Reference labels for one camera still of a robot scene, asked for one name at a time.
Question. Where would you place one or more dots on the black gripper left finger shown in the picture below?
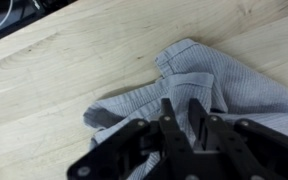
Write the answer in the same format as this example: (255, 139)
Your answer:
(170, 133)

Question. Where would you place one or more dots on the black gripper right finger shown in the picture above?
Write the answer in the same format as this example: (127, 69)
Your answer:
(224, 143)

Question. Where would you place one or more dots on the grey ribbed cloth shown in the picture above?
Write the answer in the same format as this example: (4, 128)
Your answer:
(237, 86)

